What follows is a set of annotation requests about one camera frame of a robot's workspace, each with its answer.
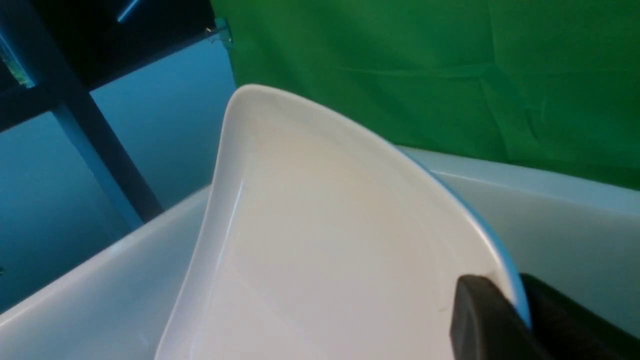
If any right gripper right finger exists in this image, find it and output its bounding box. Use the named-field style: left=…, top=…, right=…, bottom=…
left=520, top=273, right=640, bottom=360

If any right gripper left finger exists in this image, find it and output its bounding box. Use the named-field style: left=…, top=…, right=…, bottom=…
left=449, top=275, right=552, bottom=360

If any white square rice plate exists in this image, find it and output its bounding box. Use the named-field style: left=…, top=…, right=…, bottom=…
left=155, top=84, right=531, bottom=360

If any large white plastic tub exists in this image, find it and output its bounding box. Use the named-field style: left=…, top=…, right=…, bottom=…
left=0, top=146, right=640, bottom=360

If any green backdrop cloth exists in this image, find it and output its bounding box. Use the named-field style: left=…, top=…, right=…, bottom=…
left=211, top=0, right=640, bottom=190

